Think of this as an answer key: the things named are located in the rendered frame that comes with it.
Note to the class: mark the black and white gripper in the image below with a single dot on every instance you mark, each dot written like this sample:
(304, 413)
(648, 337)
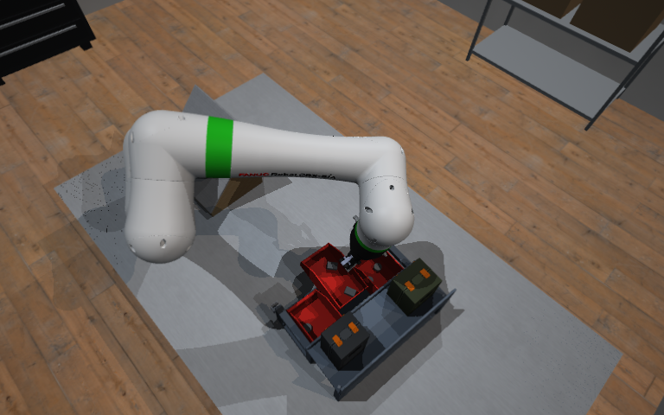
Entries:
(351, 260)

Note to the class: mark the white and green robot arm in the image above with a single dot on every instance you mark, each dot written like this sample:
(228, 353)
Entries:
(166, 147)

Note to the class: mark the dark grey metal shelf rack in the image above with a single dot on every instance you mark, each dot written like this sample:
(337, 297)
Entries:
(381, 318)

